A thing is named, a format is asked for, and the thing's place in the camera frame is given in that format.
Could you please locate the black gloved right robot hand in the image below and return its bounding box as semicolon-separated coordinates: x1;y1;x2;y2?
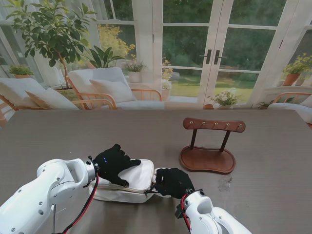
154;167;195;199

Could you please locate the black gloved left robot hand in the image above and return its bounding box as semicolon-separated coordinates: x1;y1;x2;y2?
92;143;142;188

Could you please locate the white zip pouch bag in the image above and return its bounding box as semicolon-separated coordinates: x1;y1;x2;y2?
88;158;172;204

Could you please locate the printed sunroom backdrop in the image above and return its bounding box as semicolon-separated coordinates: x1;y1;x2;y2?
0;0;312;129

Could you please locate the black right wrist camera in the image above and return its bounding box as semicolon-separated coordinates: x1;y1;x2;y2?
174;204;185;219

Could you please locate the red cable on right arm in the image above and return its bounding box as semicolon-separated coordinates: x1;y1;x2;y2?
181;195;194;231

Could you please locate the red cable on arm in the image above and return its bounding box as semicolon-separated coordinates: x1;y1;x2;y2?
181;195;194;231
56;174;100;234

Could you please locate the dark wooden necklace stand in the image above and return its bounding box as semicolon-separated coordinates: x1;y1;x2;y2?
179;117;236;174

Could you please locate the red cable on left arm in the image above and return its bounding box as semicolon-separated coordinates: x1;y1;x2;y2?
56;174;100;234

